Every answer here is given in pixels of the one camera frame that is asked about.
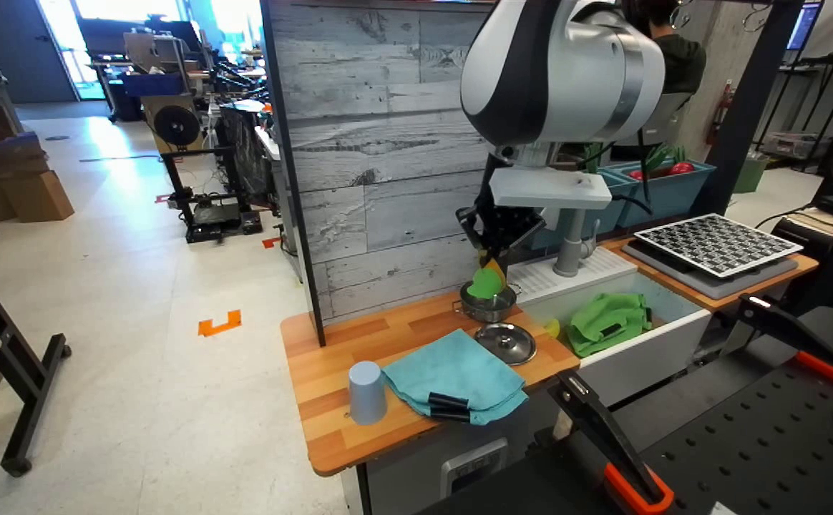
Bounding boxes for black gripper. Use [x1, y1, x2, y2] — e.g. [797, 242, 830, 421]
[455, 156, 544, 266]

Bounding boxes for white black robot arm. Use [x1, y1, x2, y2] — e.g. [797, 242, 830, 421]
[458, 0, 664, 260]

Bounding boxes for small green cloth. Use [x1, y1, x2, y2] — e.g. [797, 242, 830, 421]
[468, 270, 508, 302]

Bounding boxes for silver bowl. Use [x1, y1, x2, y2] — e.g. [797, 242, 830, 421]
[458, 286, 519, 325]

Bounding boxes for blue cloth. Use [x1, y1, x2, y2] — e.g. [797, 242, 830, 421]
[385, 330, 527, 426]

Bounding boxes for green cloth in sink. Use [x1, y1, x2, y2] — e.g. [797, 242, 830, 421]
[564, 292, 653, 359]

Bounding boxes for silver pot lid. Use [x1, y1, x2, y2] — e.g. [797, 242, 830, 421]
[475, 325, 535, 365]

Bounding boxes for grey wood panel backsplash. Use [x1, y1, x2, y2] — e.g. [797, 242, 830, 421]
[260, 0, 495, 330]

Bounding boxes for black binder clip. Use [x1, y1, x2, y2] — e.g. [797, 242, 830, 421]
[431, 393, 469, 421]

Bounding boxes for white toy sink basin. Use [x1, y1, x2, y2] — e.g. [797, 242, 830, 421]
[508, 249, 711, 408]

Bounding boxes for grey blue cup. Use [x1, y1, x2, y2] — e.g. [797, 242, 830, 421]
[351, 362, 388, 425]

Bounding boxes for checkerboard calibration board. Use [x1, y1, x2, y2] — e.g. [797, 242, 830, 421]
[637, 216, 803, 278]

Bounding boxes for black orange bar clamp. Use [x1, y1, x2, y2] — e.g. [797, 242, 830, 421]
[737, 296, 833, 383]

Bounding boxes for black perforated workbench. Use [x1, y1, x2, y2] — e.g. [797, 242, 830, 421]
[418, 305, 833, 515]

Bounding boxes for cardboard boxes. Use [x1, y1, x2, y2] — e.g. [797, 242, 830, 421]
[0, 132, 74, 223]

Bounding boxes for orange handled bar clamp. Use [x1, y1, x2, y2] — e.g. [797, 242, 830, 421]
[550, 373, 675, 515]

